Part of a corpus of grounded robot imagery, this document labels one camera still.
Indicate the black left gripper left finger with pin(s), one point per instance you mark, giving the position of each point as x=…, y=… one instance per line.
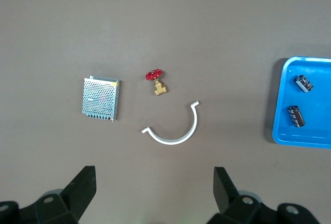
x=77, y=198

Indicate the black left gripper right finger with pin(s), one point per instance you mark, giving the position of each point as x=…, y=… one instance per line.
x=232, y=206

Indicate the blue plastic tray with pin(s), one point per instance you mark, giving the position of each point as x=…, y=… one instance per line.
x=320, y=105

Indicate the white curved plastic clamp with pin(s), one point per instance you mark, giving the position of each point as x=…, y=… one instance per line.
x=169, y=142

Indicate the metal mesh power supply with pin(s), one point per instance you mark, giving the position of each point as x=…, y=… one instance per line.
x=99, y=97

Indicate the brown table mat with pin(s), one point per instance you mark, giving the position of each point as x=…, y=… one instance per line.
x=165, y=27

